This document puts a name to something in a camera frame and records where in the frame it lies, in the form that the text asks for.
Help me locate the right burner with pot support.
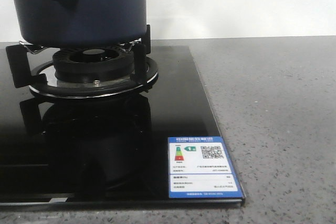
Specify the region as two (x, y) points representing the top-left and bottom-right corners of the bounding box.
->
(5, 25), (159, 100)

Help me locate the black glass gas stove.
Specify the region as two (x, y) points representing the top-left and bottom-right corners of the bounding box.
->
(1, 46), (246, 211)

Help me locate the blue energy label sticker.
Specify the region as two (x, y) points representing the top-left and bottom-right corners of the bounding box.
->
(168, 136), (243, 199)

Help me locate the dark blue cooking pot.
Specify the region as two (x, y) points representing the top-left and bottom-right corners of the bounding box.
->
(14, 0), (146, 48)

